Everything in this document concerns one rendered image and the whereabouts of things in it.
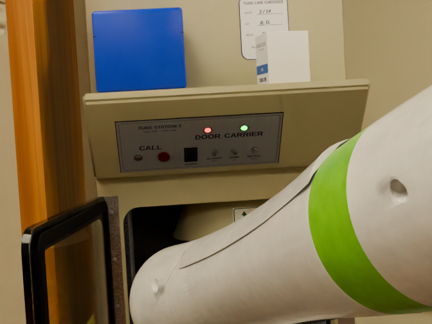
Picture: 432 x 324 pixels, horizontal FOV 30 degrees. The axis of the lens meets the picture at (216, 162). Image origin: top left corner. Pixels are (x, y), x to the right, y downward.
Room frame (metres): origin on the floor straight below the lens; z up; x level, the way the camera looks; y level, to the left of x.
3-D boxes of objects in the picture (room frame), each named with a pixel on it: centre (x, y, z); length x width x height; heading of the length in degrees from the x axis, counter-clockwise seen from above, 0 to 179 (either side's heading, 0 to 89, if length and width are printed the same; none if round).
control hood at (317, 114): (0.95, -0.01, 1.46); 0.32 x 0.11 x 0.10; 94
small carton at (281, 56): (0.96, -0.08, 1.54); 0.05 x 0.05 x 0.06; 12
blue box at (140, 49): (0.94, 0.08, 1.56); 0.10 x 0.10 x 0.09; 4
